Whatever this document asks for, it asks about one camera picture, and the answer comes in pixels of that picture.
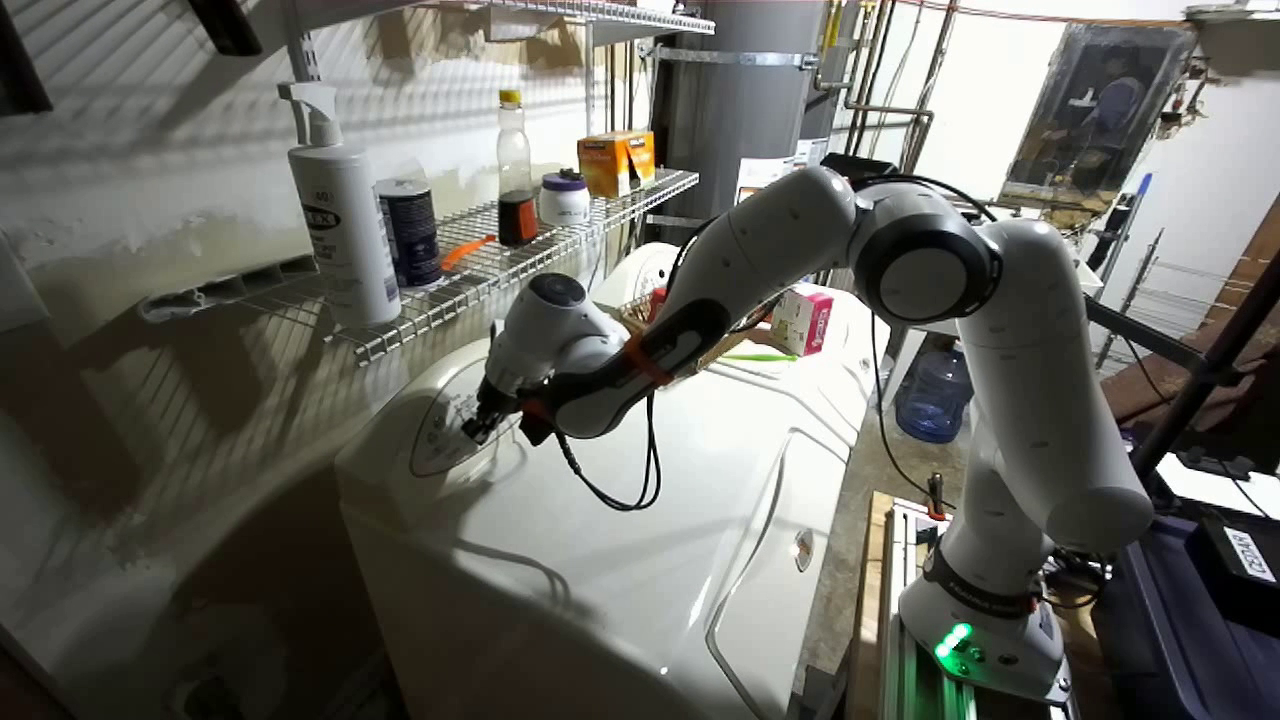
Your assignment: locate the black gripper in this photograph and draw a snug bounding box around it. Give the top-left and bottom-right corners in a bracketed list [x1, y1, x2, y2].
[456, 376, 537, 447]

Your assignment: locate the white top-load washing machine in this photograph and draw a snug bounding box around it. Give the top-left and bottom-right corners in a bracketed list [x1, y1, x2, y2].
[331, 309, 879, 720]

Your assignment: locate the small orange object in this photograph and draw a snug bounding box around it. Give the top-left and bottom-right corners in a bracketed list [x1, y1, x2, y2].
[435, 238, 498, 281]

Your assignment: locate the dark blue can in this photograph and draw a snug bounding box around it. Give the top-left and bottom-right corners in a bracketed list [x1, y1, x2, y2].
[371, 171, 442, 291]

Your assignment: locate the white pump bottle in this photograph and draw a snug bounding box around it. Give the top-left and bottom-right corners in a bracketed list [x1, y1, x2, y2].
[274, 80, 409, 338]

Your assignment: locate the white jar purple lid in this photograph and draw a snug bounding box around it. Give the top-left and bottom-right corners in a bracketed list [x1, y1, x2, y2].
[537, 169, 596, 234]

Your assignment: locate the clear bottle brown liquid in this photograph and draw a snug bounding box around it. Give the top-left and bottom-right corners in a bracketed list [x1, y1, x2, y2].
[493, 84, 543, 252]

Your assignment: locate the orange cardboard box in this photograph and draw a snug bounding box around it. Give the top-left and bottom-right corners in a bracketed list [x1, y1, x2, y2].
[571, 130, 659, 206]

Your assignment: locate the pink white box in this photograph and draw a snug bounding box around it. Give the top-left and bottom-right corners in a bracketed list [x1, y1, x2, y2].
[768, 281, 839, 361]

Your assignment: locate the blue water jug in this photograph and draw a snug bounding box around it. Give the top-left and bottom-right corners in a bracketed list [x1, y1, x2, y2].
[890, 333, 977, 447]

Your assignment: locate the dark framed picture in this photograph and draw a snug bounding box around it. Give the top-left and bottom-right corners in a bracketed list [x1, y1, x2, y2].
[998, 24, 1194, 217]

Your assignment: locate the black box white label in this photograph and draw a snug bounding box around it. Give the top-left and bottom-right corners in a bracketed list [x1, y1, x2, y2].
[1183, 513, 1280, 641]

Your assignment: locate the black orange wrist camera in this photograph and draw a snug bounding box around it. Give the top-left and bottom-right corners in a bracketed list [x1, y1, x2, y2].
[516, 371, 592, 447]

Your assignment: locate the white wire shelf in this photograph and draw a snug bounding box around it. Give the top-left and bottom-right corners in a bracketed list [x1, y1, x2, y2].
[137, 166, 702, 370]

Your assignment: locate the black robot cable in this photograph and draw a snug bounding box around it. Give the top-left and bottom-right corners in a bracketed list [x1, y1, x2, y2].
[547, 379, 669, 516]

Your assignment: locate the gray metal duct pipe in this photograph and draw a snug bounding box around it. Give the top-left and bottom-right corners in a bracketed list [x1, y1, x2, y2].
[662, 0, 830, 225]

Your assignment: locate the black stereo camera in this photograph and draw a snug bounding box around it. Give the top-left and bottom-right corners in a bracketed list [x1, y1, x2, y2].
[815, 150, 886, 186]

